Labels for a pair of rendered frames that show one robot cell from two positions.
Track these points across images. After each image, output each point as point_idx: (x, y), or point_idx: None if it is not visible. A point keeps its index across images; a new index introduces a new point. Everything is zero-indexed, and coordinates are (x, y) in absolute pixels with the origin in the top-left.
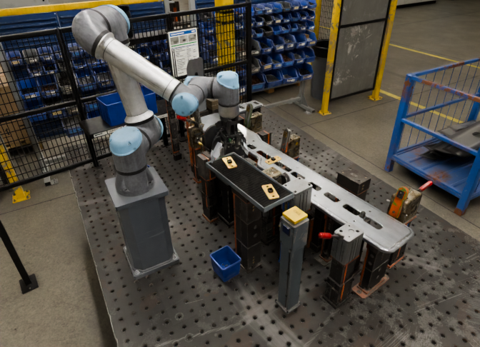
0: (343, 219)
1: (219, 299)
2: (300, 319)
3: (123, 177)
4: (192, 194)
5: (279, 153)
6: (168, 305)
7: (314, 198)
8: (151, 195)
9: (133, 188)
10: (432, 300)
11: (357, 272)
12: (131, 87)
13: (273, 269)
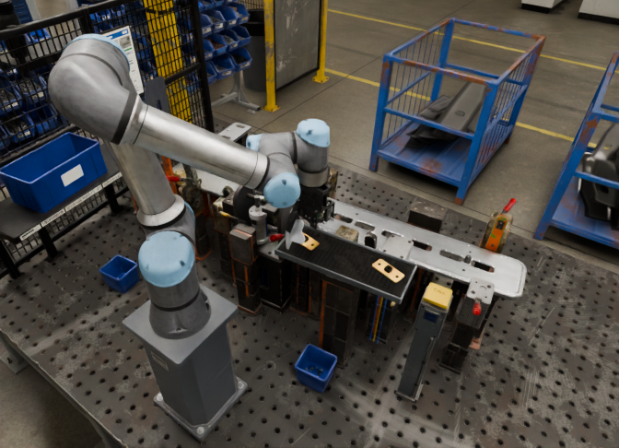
0: (452, 271)
1: (330, 418)
2: (432, 403)
3: (174, 313)
4: (203, 279)
5: None
6: None
7: None
8: (217, 324)
9: (191, 324)
10: (536, 325)
11: (455, 320)
12: (153, 170)
13: (367, 351)
